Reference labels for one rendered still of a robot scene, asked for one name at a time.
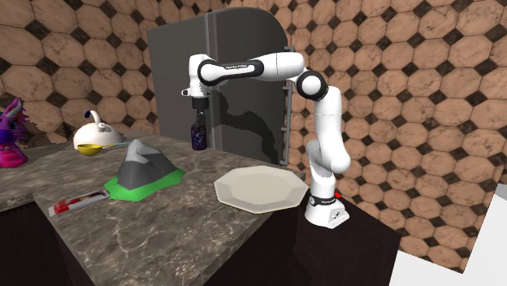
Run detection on grey refrigerator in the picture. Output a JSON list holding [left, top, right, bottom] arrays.
[[145, 6, 297, 166]]

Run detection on grey mountain figure green base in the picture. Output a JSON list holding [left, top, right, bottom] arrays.
[[104, 138, 186, 202]]

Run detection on white octagonal plate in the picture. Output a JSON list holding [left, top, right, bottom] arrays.
[[214, 165, 310, 215]]

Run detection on white kettle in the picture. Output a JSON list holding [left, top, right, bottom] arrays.
[[72, 110, 124, 150]]

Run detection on yellow measuring spoon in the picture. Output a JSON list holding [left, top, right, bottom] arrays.
[[76, 141, 132, 157]]

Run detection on red and white flat packet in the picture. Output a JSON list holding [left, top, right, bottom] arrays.
[[48, 189, 111, 218]]

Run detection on pink purple dragon figure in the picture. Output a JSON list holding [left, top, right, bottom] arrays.
[[0, 97, 29, 169]]

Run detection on dark robot stand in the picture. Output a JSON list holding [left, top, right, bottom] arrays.
[[285, 188, 402, 286]]

